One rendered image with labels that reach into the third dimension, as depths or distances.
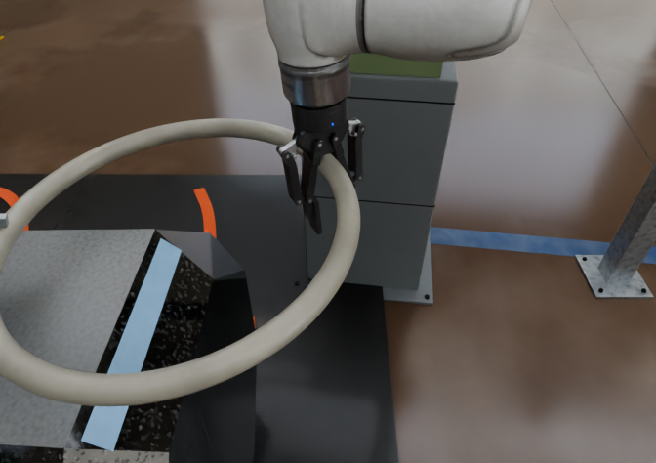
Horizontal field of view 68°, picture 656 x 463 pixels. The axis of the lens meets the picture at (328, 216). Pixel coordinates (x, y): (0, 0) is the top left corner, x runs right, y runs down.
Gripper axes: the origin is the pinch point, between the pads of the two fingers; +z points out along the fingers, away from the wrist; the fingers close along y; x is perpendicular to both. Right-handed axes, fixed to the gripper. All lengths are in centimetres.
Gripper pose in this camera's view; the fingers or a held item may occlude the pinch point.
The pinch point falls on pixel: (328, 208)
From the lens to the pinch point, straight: 78.1
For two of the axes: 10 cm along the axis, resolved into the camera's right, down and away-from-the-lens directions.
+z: 0.7, 7.3, 6.8
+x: 4.8, 5.7, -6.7
